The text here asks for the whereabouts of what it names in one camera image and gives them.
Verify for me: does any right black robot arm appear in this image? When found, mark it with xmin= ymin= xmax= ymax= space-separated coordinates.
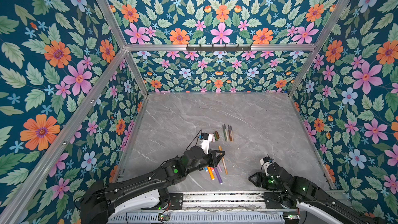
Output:
xmin=248 ymin=157 xmax=386 ymax=224

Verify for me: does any white vented cable duct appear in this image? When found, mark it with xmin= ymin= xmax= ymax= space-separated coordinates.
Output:
xmin=108 ymin=212 xmax=285 ymax=224

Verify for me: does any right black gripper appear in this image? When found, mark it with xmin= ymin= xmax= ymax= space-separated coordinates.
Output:
xmin=246 ymin=173 xmax=288 ymax=194

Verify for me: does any aluminium front rail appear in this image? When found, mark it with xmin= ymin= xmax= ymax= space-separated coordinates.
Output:
xmin=105 ymin=191 xmax=352 ymax=212

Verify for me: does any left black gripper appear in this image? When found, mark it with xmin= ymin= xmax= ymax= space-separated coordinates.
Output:
xmin=187 ymin=149 xmax=229 ymax=176

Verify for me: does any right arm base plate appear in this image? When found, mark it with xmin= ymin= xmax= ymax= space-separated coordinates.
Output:
xmin=262 ymin=192 xmax=296 ymax=209

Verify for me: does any ochre brown marker pen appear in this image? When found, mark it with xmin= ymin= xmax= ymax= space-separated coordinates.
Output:
xmin=230 ymin=126 xmax=234 ymax=142

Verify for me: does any purple marker pen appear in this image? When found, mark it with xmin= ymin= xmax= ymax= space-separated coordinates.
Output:
xmin=214 ymin=168 xmax=223 ymax=185

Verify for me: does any black hook bar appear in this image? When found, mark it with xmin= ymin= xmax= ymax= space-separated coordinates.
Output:
xmin=186 ymin=44 xmax=252 ymax=52

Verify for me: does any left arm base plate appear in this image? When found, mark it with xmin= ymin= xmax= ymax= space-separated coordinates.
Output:
xmin=156 ymin=192 xmax=184 ymax=211

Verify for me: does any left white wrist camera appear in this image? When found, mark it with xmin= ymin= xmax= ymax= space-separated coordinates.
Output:
xmin=200 ymin=133 xmax=214 ymax=155

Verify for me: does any orange marker pen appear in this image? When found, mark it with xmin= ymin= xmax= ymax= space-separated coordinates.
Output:
xmin=207 ymin=167 xmax=215 ymax=180

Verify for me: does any dark green brown marker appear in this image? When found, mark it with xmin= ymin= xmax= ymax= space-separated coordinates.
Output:
xmin=222 ymin=125 xmax=229 ymax=142

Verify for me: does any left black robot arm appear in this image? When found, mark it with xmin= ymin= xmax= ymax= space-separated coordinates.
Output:
xmin=80 ymin=146 xmax=225 ymax=224

